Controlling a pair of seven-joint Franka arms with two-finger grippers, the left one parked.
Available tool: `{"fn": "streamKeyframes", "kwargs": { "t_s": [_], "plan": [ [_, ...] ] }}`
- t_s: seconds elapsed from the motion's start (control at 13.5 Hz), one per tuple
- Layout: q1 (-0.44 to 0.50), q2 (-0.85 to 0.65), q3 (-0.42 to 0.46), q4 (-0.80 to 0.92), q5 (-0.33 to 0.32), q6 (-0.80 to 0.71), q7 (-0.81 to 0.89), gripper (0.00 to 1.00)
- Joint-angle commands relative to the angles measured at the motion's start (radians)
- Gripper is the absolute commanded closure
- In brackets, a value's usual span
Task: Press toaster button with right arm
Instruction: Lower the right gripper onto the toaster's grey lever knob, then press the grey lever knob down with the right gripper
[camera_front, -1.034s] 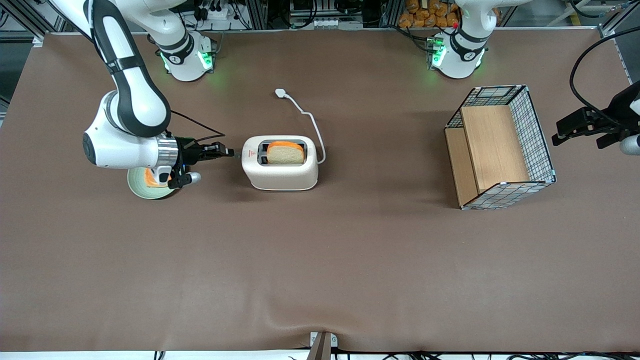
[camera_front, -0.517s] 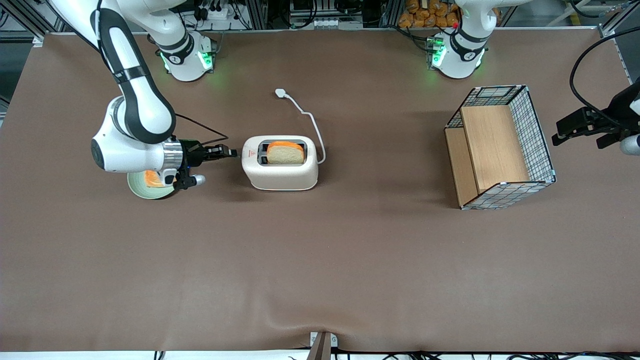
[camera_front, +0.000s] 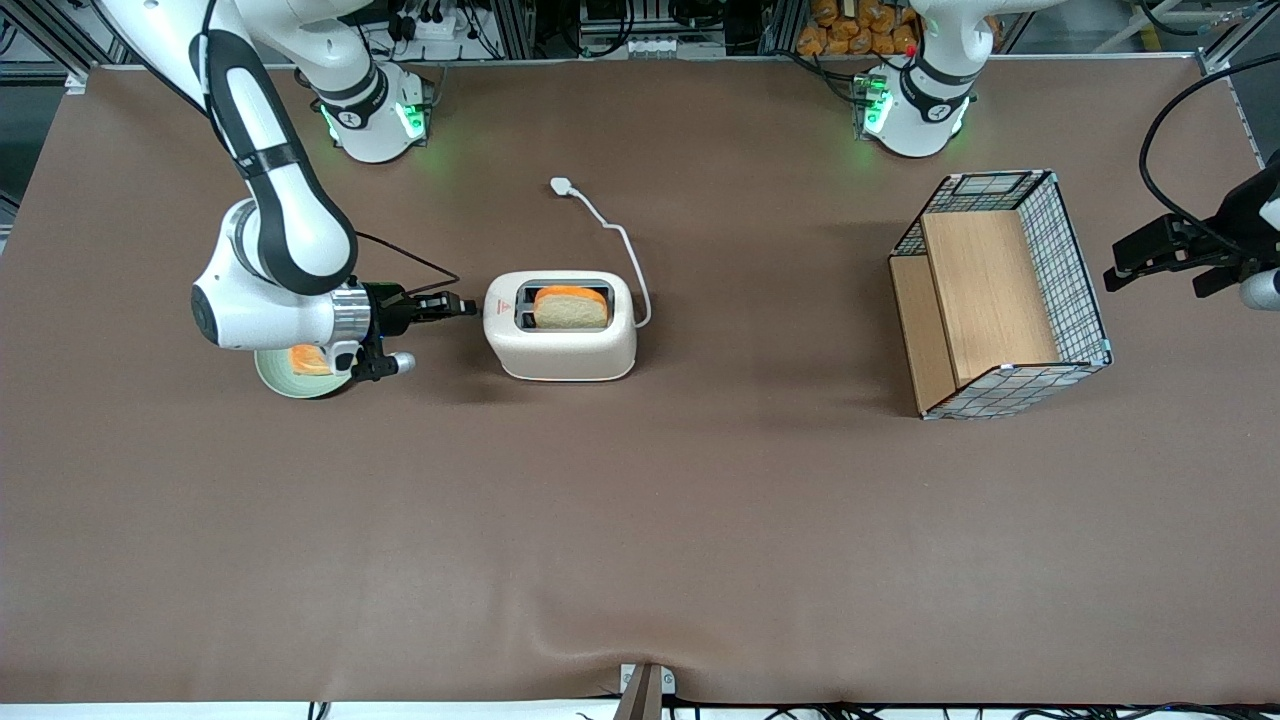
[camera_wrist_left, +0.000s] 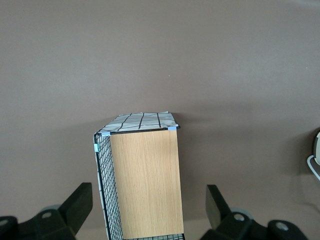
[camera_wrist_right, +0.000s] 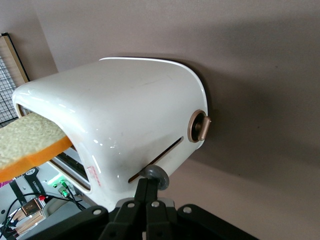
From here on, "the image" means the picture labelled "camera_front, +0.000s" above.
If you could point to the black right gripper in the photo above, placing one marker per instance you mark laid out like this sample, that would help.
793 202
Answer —
391 313

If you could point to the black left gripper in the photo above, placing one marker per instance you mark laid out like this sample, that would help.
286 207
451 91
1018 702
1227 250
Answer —
1238 222

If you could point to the white two-slot toaster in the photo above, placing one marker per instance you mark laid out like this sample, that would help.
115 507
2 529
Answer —
560 350

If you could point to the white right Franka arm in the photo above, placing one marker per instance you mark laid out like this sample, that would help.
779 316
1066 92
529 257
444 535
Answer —
290 230

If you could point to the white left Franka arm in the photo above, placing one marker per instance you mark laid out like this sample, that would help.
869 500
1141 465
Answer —
915 100

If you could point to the bread slice with orange crust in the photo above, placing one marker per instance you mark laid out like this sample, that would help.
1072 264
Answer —
570 310

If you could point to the orange triangular toast piece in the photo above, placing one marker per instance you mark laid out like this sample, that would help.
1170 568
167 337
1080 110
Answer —
308 360

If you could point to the light green round plate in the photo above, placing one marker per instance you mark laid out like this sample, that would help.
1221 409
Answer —
280 380

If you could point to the white power strip with plugs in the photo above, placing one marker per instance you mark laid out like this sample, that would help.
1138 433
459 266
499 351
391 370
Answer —
430 20

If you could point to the pile of orange bread rolls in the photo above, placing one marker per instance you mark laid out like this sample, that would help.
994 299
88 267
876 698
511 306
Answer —
860 25

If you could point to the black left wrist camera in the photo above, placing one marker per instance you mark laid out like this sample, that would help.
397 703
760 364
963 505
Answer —
1245 285

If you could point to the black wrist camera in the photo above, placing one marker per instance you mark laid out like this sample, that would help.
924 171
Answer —
378 362
1245 285

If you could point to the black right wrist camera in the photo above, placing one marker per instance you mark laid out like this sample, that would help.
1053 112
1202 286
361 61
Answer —
378 362

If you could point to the metal table edge bracket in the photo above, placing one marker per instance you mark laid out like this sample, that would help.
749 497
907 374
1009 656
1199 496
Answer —
645 690

